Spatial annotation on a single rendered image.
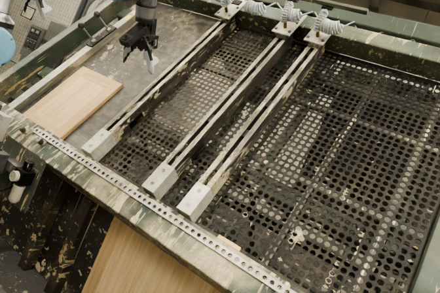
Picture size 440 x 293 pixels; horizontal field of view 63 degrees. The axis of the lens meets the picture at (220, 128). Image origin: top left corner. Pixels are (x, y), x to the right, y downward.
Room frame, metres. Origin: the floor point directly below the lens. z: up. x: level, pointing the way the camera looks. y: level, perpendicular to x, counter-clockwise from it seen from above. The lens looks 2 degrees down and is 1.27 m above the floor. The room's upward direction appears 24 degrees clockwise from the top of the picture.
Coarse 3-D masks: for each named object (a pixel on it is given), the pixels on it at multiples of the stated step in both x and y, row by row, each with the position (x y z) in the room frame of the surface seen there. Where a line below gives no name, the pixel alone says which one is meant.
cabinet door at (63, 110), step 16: (80, 80) 1.88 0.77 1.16; (96, 80) 1.85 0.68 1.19; (112, 80) 1.84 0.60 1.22; (48, 96) 1.82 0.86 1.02; (64, 96) 1.81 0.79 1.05; (80, 96) 1.79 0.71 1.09; (96, 96) 1.77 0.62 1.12; (112, 96) 1.79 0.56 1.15; (32, 112) 1.75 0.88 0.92; (48, 112) 1.74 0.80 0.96; (64, 112) 1.73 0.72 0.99; (80, 112) 1.71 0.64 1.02; (48, 128) 1.67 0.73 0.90; (64, 128) 1.65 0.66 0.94
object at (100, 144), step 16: (240, 0) 2.02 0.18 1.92; (224, 16) 1.93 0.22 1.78; (208, 32) 1.92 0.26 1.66; (224, 32) 1.96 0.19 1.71; (192, 48) 1.85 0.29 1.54; (208, 48) 1.89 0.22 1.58; (176, 64) 1.78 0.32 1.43; (192, 64) 1.83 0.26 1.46; (160, 80) 1.73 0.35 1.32; (176, 80) 1.76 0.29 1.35; (144, 96) 1.67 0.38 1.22; (160, 96) 1.71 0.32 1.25; (128, 112) 1.59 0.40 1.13; (144, 112) 1.65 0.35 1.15; (112, 128) 1.54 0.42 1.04; (128, 128) 1.60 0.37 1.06; (96, 144) 1.49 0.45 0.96; (112, 144) 1.55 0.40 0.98; (96, 160) 1.50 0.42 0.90
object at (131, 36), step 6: (138, 24) 1.34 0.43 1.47; (132, 30) 1.32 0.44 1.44; (138, 30) 1.32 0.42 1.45; (144, 30) 1.33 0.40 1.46; (126, 36) 1.30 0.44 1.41; (132, 36) 1.30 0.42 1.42; (138, 36) 1.32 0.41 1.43; (120, 42) 1.30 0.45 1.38; (126, 42) 1.28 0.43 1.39; (132, 42) 1.31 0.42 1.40
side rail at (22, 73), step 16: (112, 16) 2.36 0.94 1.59; (64, 32) 2.15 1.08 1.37; (80, 32) 2.20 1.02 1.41; (96, 32) 2.30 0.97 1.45; (48, 48) 2.07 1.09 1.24; (64, 48) 2.15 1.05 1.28; (16, 64) 1.99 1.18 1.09; (32, 64) 2.02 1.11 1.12; (48, 64) 2.10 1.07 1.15; (0, 80) 1.91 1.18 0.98; (16, 80) 1.98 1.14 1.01; (32, 80) 2.05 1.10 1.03; (0, 96) 1.93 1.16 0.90
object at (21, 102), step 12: (120, 24) 2.14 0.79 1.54; (108, 36) 2.09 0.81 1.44; (84, 48) 2.03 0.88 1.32; (96, 48) 2.05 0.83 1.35; (72, 60) 1.97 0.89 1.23; (84, 60) 2.01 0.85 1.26; (60, 72) 1.91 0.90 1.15; (36, 84) 1.86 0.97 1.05; (48, 84) 1.88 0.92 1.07; (24, 96) 1.81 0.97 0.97; (36, 96) 1.84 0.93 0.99; (12, 108) 1.76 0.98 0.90; (24, 108) 1.81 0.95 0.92
